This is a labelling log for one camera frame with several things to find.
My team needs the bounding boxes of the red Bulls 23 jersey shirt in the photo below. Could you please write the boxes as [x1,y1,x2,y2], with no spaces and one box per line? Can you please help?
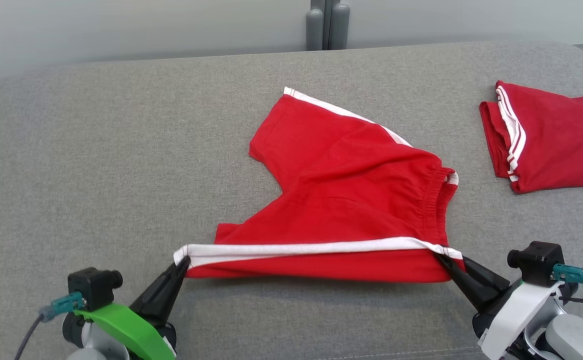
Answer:
[479,80,583,195]

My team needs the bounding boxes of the teal right camera cable plug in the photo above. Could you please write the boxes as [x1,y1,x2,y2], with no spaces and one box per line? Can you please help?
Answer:
[551,263,583,292]

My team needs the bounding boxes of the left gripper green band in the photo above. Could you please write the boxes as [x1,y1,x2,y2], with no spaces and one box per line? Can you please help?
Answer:
[74,256,192,360]

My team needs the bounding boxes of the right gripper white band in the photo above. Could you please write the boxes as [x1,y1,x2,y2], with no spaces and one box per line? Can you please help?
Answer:
[434,254,566,360]

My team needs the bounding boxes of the teal camera cable plug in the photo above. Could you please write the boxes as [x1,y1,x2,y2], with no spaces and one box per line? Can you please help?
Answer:
[14,292,87,360]
[551,263,583,292]

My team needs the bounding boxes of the grey door frame post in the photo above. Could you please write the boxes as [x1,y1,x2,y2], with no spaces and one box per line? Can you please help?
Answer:
[305,0,351,51]

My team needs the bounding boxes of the red shorts white stripes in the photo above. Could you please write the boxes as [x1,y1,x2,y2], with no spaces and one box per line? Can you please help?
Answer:
[173,87,465,284]

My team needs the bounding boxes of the teal left camera cable plug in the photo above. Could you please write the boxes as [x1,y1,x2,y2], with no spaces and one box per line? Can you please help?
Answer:
[14,292,87,360]

